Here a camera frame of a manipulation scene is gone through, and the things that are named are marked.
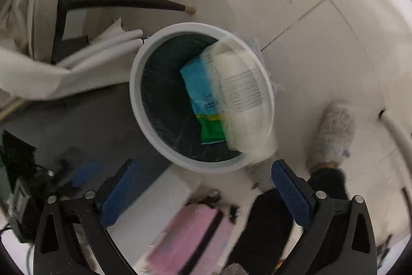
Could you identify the white round trash bin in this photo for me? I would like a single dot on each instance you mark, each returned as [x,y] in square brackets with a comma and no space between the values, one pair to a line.
[137,101]

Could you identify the white blue green packet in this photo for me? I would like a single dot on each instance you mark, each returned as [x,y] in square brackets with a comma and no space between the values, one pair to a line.
[231,91]

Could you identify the grey fuzzy slipper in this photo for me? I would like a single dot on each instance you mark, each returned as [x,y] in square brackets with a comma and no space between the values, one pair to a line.
[334,133]

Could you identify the dark bin liner bag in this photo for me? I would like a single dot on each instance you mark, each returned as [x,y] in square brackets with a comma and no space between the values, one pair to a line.
[161,94]

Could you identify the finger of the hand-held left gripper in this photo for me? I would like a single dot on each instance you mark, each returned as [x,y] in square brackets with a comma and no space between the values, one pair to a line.
[86,172]

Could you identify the black chair frame bar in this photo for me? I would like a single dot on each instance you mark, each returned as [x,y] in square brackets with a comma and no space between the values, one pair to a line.
[62,4]

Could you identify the black chair leg wooden tip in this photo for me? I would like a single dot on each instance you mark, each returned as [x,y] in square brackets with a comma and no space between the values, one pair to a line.
[128,1]

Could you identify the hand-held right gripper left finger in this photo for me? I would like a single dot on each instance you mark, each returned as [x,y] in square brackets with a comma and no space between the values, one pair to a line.
[117,194]

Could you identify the pink box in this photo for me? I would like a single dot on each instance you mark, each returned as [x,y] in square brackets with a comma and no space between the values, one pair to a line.
[193,233]

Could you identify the white cloth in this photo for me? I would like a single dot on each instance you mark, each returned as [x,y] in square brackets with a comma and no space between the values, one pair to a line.
[29,72]

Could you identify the white pipe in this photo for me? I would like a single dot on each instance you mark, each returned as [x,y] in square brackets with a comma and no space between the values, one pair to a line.
[397,130]

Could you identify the person's black trouser leg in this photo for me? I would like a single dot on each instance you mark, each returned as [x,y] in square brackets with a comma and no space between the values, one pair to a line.
[328,183]
[267,230]

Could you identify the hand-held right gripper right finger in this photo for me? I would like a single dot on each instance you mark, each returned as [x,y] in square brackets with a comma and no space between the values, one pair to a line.
[289,194]

